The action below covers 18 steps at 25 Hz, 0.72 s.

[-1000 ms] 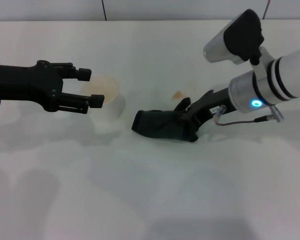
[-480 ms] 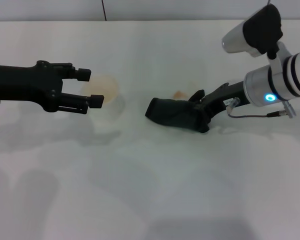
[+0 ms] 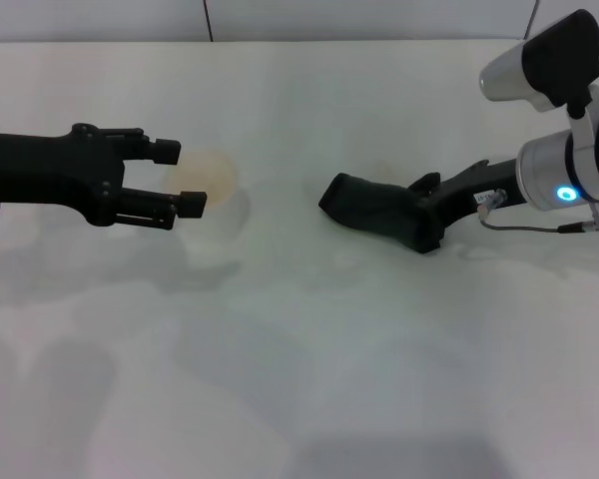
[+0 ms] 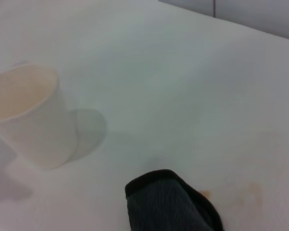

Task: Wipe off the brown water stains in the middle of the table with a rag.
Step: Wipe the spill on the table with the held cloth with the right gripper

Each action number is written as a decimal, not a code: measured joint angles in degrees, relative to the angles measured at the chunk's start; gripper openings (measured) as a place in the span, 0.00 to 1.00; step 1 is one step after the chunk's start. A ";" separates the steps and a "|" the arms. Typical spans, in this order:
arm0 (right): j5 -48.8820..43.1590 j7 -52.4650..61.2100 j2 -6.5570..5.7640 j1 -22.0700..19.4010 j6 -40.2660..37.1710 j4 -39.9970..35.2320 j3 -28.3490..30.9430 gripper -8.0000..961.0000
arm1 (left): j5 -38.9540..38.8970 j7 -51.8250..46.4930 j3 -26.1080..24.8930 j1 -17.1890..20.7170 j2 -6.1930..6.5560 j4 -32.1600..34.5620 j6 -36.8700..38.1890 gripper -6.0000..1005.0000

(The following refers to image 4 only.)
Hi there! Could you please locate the dark blue rag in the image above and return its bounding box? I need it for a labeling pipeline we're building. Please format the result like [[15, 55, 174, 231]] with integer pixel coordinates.
[[124, 169, 223, 231]]

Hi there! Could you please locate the brown water stain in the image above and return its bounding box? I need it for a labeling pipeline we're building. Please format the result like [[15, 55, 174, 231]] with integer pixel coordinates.
[[197, 181, 263, 205]]

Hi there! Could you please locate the white plastic cup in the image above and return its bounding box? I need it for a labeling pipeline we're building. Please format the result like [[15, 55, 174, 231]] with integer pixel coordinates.
[[0, 63, 79, 170]]

